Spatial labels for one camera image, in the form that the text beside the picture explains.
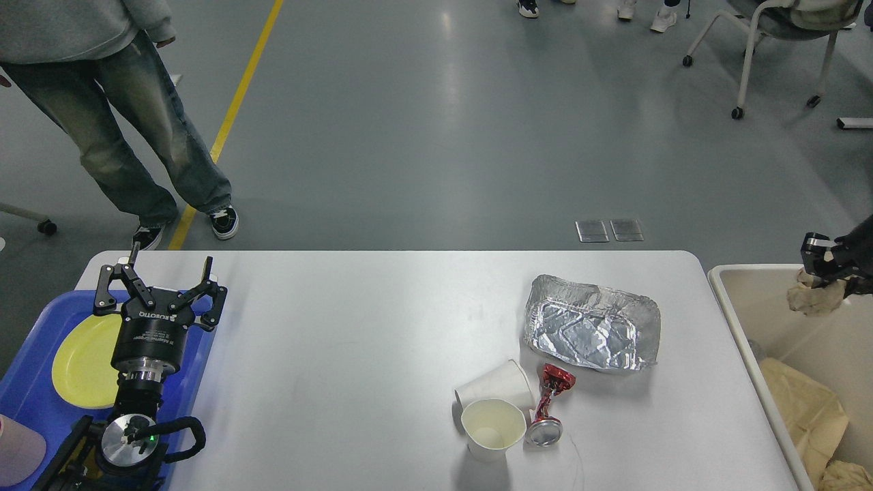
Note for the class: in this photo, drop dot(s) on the grey office chair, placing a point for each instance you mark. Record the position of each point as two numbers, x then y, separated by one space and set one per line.
784 20

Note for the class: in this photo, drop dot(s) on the left metal floor plate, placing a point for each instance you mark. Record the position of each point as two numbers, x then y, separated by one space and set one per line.
592 231

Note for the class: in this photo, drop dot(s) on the beige plastic bin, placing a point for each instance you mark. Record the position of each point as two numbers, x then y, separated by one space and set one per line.
834 349

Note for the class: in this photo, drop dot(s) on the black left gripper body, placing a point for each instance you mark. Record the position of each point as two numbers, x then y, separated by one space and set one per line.
158 336

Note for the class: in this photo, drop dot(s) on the yellow plate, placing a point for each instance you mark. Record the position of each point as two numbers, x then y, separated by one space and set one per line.
82 373

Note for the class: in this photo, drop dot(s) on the brown paper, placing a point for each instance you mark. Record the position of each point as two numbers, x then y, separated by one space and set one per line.
842 475

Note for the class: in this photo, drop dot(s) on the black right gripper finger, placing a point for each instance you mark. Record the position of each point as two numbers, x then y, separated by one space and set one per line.
827 260

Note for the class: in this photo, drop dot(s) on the blue plastic tray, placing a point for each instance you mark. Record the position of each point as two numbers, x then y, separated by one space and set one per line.
27 391

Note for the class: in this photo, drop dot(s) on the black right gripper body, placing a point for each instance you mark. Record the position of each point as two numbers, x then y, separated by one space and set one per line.
857 247

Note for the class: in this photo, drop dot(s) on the metal floor plate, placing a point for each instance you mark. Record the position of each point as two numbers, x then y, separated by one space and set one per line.
627 230
592 231

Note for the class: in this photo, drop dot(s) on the office chair caster leg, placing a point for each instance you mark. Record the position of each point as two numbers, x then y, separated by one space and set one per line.
42 222

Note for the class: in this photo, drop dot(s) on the brown paper ball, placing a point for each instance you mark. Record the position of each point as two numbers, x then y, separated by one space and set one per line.
815 301

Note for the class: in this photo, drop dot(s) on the white paper cup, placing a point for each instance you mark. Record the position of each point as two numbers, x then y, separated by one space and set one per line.
492 426
508 382

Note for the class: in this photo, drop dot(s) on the right metal floor plate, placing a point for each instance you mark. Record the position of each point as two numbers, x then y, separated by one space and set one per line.
627 230

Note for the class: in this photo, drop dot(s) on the person in black clothes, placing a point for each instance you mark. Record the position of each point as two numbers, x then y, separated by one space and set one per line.
93 68

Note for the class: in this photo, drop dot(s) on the aluminium foil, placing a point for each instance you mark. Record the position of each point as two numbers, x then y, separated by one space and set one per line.
591 326

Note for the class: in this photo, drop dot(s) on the white metal bar on floor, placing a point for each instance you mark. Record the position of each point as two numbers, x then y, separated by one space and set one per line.
855 123

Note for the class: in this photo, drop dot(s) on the crushed red can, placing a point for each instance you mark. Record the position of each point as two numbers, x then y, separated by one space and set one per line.
545 429

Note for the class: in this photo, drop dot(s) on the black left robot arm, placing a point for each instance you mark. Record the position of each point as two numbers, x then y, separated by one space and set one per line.
127 449

